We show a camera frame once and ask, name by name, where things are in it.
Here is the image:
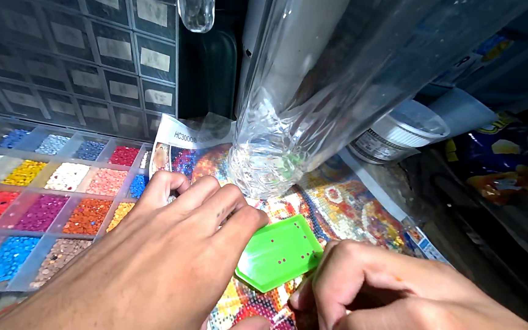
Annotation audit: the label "person's right hand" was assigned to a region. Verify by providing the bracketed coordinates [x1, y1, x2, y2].
[289, 239, 512, 330]

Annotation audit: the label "pile of sky blue beads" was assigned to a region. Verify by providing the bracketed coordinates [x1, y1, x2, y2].
[0, 236, 40, 283]

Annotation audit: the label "dark blue yellow snack packet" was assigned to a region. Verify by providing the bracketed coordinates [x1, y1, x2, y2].
[444, 108, 528, 205]

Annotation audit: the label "colourful diamond painting canvas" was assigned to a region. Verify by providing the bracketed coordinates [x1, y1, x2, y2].
[148, 113, 453, 330]

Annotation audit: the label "green plastic bead tray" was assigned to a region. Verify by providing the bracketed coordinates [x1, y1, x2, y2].
[235, 214, 324, 293]

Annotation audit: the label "person's left forearm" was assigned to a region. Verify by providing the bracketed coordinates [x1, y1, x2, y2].
[0, 254, 155, 330]

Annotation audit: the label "pile of light blue beads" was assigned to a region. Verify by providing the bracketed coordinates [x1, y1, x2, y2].
[35, 134, 71, 156]

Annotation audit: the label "person's left hand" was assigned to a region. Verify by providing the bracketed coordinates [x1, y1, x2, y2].
[81, 171, 271, 330]

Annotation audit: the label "pile of salmon pink beads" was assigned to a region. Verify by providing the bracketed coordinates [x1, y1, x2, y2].
[86, 168, 128, 197]

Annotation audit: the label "clear compartment bead box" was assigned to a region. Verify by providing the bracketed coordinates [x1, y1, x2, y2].
[0, 112, 155, 292]

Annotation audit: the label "pile of golden yellow beads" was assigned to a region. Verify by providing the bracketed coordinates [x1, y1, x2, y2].
[106, 202, 135, 233]

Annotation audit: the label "pile of dark red beads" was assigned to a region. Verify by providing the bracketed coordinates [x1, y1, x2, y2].
[271, 222, 317, 265]

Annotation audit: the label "large clear plastic bag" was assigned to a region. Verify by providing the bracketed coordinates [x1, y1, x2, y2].
[228, 0, 528, 200]

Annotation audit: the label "pile of purple beads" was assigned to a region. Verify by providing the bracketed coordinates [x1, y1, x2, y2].
[15, 194, 69, 232]

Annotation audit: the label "pile of orange beads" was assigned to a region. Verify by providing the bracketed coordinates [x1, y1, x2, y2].
[63, 198, 112, 236]

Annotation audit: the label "pile of cream beads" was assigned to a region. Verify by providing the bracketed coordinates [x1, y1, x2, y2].
[44, 163, 90, 191]

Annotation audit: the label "pile of crimson beads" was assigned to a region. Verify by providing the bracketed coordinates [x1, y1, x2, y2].
[109, 146, 140, 167]

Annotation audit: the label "translucent bluish plastic cup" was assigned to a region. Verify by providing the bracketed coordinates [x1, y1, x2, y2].
[428, 87, 499, 139]

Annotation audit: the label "pile of brown beads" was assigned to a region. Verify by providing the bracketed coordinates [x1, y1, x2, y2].
[30, 239, 93, 288]

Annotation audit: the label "pile of royal blue beads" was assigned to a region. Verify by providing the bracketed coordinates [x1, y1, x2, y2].
[130, 174, 149, 200]

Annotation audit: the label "dark green container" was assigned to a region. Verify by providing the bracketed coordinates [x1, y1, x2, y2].
[178, 20, 242, 121]

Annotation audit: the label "clear rounded plastic piece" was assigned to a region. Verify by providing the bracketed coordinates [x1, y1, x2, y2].
[178, 0, 215, 34]

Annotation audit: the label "pile of slate blue beads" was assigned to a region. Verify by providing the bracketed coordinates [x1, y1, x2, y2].
[75, 140, 106, 161]

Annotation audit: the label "translucent round plastic tub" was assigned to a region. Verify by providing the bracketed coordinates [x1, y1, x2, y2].
[349, 99, 451, 165]

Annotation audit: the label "person's right forearm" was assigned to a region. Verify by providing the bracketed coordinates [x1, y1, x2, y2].
[493, 302, 528, 330]

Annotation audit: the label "pile of violet-blue beads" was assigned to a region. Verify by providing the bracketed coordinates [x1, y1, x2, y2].
[0, 129, 31, 149]

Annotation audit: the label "clear drawer cabinet, white labels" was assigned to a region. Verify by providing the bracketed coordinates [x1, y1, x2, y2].
[0, 0, 180, 142]

